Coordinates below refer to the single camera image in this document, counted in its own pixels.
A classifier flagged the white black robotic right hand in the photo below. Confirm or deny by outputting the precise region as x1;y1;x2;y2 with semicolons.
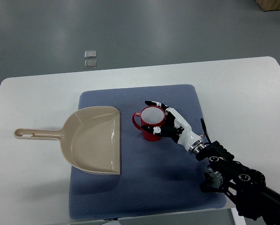
141;101;205;155

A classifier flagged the red cup white inside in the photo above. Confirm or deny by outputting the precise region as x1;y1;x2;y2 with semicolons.
132;106;165;142

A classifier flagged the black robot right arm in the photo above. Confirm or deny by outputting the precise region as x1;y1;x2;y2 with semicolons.
195;140;280;225

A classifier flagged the beige plastic dustpan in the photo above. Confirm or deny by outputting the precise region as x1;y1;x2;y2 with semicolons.
14;106;121;175

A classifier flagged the blue grey fabric mat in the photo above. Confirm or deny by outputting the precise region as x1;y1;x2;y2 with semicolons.
69;84;227;219

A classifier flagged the lower metal floor plate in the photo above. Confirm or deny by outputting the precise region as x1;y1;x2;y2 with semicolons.
84;59;97;68

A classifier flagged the metal floor plate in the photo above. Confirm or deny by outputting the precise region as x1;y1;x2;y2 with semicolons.
84;59;97;68
84;50;97;59

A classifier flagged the white table leg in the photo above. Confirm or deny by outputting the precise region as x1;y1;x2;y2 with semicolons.
231;208;246;225

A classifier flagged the upper metal floor plate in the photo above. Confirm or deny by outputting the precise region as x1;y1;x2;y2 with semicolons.
84;50;97;59

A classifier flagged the wooden box corner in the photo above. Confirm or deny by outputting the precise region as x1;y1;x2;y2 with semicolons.
255;0;280;12

